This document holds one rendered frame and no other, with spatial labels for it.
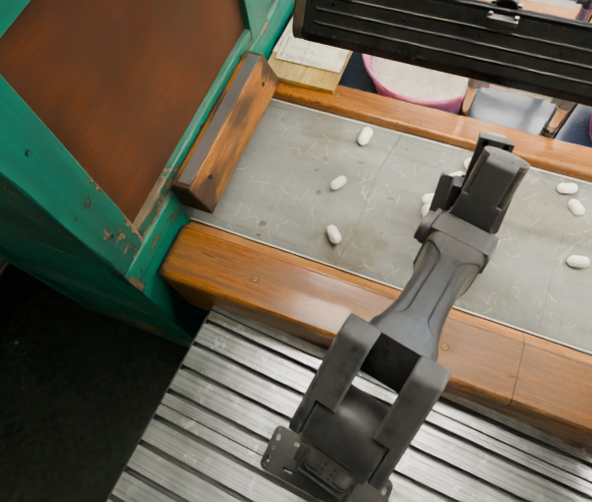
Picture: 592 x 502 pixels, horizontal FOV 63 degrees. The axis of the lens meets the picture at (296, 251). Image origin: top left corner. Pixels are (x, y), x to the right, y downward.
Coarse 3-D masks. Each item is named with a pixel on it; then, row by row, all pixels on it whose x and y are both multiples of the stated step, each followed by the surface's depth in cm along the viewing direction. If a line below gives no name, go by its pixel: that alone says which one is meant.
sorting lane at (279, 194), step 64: (256, 128) 94; (320, 128) 93; (384, 128) 91; (256, 192) 88; (320, 192) 87; (384, 192) 86; (576, 192) 83; (320, 256) 82; (384, 256) 81; (512, 256) 79; (512, 320) 75; (576, 320) 74
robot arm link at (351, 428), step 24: (360, 408) 40; (384, 408) 41; (312, 432) 40; (336, 432) 39; (360, 432) 39; (312, 456) 57; (336, 456) 40; (360, 456) 39; (336, 480) 55; (360, 480) 41
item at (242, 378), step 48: (240, 336) 87; (288, 336) 84; (192, 384) 82; (240, 384) 82; (288, 384) 81; (384, 384) 80; (144, 432) 80; (192, 432) 79; (240, 432) 79; (432, 432) 76; (480, 432) 76; (528, 432) 75; (144, 480) 78; (192, 480) 76; (240, 480) 76; (432, 480) 74; (480, 480) 74; (528, 480) 73; (576, 480) 72
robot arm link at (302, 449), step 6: (300, 444) 65; (300, 450) 65; (306, 450) 64; (294, 456) 66; (300, 456) 65; (300, 462) 65; (294, 468) 67; (300, 474) 67; (306, 480) 67; (312, 480) 67; (354, 480) 62; (318, 486) 67; (354, 486) 62; (324, 492) 66; (348, 492) 63; (330, 498) 66; (336, 498) 66
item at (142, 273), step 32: (288, 0) 98; (160, 224) 78; (0, 256) 117; (32, 256) 105; (64, 256) 79; (160, 256) 81; (64, 288) 137; (96, 288) 112; (128, 288) 83; (160, 288) 85; (128, 320) 145; (160, 320) 108; (192, 320) 112
